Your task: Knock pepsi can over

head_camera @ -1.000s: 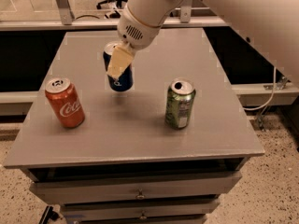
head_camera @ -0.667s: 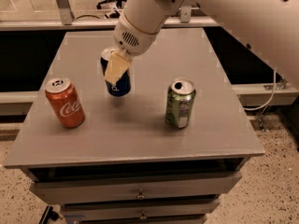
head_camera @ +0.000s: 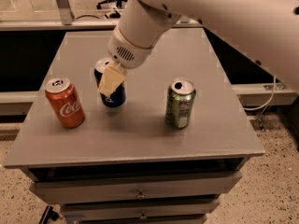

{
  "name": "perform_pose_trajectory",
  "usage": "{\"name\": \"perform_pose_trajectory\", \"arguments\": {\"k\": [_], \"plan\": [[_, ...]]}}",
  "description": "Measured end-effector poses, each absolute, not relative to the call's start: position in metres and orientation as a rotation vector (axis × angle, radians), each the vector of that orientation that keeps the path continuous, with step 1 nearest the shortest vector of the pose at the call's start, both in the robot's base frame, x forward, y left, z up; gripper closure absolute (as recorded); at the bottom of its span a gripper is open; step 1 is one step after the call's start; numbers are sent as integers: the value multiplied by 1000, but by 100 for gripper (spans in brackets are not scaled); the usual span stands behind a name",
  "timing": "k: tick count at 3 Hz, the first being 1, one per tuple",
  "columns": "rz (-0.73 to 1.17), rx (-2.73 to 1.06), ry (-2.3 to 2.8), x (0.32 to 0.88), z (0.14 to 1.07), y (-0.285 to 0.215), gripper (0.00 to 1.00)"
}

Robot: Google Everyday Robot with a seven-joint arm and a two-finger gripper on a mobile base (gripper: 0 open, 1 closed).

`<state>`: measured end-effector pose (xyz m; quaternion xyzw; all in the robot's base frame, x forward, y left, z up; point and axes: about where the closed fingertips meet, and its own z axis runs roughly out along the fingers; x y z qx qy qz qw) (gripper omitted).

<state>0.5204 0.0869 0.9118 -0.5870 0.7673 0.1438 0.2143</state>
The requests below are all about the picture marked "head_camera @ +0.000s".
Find left metal post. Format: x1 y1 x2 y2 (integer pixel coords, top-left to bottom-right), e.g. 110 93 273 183
55 0 75 25

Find grey drawer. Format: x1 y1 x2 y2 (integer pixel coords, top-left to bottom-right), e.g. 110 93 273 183
30 171 241 204
61 199 219 221

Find green soda can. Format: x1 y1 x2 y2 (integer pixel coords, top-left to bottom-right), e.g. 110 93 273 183
165 77 196 129

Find metal floor bracket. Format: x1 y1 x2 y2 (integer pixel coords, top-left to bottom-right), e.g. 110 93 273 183
263 82 285 91

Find red coca-cola can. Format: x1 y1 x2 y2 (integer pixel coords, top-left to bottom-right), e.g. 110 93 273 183
45 77 85 128

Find white cable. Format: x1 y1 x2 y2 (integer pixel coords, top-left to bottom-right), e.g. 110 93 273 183
242 75 278 112

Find blue pepsi can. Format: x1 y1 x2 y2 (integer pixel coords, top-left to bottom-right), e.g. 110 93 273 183
93 58 126 108

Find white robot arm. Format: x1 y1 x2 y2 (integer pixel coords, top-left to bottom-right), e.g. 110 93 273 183
108 0 299 92

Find top grey drawer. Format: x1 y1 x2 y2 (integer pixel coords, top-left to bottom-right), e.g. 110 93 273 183
30 171 241 204

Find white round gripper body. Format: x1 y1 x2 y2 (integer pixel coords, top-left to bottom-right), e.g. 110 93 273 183
108 27 151 69

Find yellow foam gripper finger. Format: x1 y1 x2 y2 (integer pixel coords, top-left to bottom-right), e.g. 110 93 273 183
98 63 126 97

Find grey drawer cabinet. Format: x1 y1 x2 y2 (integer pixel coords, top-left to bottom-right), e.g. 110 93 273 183
6 28 263 224

